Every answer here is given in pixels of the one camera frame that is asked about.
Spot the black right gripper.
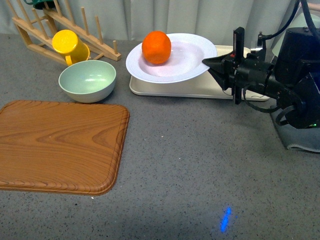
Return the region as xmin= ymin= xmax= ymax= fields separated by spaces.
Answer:
xmin=202 ymin=27 xmax=275 ymax=105

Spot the white round plate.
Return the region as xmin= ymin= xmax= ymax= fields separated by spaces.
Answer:
xmin=126 ymin=33 xmax=218 ymax=84

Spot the orange mandarin fruit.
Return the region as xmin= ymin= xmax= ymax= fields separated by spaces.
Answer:
xmin=141 ymin=31 xmax=172 ymax=65

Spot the beige bear tray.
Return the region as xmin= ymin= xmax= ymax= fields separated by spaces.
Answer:
xmin=129 ymin=44 xmax=270 ymax=102

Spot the light green plastic cup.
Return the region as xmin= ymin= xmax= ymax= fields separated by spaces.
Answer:
xmin=272 ymin=11 xmax=320 ymax=57

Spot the grey folded cloth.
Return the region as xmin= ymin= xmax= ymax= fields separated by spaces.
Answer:
xmin=270 ymin=110 xmax=320 ymax=154

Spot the light green bowl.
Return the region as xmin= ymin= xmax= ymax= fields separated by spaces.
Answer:
xmin=58 ymin=60 xmax=117 ymax=103

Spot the yellow enamel mug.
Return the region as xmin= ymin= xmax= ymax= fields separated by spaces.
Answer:
xmin=52 ymin=29 xmax=90 ymax=66

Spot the brown wooden cutting board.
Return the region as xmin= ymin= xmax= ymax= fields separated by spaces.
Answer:
xmin=0 ymin=100 xmax=130 ymax=196

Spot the wooden dish rack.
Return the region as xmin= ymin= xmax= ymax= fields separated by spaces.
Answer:
xmin=0 ymin=0 xmax=122 ymax=65

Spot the dark green enamel mug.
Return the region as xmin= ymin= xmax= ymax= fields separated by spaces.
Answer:
xmin=24 ymin=0 xmax=56 ymax=10

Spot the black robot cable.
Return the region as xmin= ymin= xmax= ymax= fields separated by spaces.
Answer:
xmin=241 ymin=0 xmax=320 ymax=127

